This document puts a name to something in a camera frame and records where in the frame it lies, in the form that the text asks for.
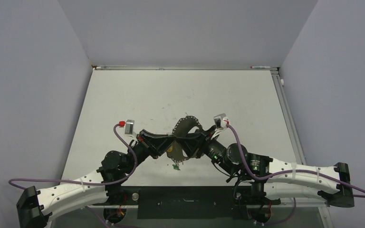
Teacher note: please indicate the aluminium frame rail right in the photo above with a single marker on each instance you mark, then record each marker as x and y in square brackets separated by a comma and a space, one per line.
[290, 124]

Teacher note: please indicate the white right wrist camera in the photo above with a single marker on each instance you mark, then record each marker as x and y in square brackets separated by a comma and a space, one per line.
[220, 121]

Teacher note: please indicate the aluminium frame rail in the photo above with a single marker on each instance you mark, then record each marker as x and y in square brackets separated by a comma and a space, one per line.
[290, 124]
[178, 68]
[285, 203]

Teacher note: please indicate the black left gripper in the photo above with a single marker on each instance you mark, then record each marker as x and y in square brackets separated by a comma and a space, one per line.
[156, 145]

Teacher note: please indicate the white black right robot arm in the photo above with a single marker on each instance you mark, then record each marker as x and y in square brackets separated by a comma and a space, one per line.
[270, 178]

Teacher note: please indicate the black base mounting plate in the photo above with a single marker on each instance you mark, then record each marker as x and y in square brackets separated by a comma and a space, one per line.
[185, 202]

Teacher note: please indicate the red white marker pen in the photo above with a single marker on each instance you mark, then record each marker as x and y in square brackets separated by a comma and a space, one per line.
[260, 67]

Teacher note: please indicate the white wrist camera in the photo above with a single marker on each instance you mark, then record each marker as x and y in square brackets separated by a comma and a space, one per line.
[220, 121]
[128, 126]

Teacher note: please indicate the green plastic key tag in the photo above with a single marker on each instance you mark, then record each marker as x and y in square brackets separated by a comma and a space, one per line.
[176, 167]

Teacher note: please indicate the aluminium frame rail back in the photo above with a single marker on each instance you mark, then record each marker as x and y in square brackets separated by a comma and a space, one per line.
[178, 68]

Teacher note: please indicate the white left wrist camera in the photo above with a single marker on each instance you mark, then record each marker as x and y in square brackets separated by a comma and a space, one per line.
[128, 126]

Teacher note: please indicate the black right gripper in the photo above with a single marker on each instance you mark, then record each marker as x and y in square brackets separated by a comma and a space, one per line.
[190, 142]

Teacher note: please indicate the aluminium frame rail front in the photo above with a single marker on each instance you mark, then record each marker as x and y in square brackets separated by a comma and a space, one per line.
[285, 203]

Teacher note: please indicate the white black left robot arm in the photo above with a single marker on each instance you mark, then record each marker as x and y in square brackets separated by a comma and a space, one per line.
[37, 207]

